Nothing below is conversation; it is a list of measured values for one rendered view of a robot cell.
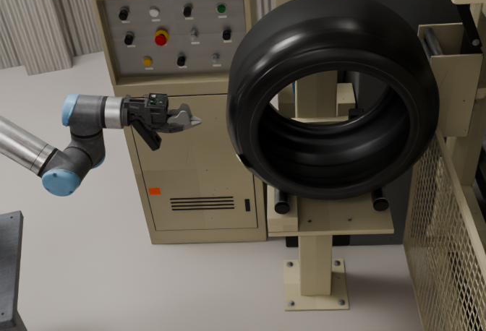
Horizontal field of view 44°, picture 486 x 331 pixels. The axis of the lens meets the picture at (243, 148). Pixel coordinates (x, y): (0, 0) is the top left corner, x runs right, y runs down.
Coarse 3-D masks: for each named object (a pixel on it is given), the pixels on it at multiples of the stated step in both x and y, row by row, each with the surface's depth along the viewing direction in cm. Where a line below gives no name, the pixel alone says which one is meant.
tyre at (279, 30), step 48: (336, 0) 153; (240, 48) 163; (288, 48) 144; (336, 48) 141; (384, 48) 143; (240, 96) 152; (384, 96) 181; (432, 96) 151; (240, 144) 160; (288, 144) 190; (336, 144) 190; (384, 144) 182; (288, 192) 170; (336, 192) 169
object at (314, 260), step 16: (304, 80) 190; (320, 80) 190; (336, 80) 190; (304, 96) 194; (320, 96) 193; (336, 96) 194; (304, 112) 197; (320, 112) 197; (304, 240) 236; (320, 240) 236; (304, 256) 242; (320, 256) 242; (304, 272) 249; (320, 272) 248; (304, 288) 255; (320, 288) 255
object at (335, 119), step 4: (336, 116) 198; (340, 116) 198; (344, 116) 198; (348, 116) 198; (296, 120) 198; (300, 120) 198; (304, 120) 198; (308, 120) 198; (312, 120) 197; (316, 120) 197; (320, 120) 197; (324, 120) 197; (328, 120) 197; (332, 120) 197; (336, 120) 197; (340, 120) 196; (344, 120) 196
